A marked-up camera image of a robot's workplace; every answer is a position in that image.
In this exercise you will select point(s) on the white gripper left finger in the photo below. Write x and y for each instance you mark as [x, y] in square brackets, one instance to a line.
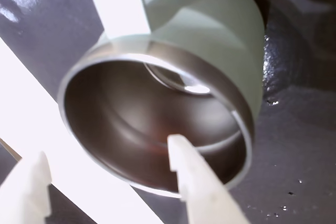
[23, 195]

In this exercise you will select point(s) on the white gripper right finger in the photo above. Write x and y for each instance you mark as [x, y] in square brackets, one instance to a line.
[207, 197]

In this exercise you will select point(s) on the black glossy mat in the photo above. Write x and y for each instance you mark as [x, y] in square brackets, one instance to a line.
[288, 155]

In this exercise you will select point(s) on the pale green steel mug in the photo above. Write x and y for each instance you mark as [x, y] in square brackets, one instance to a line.
[210, 37]

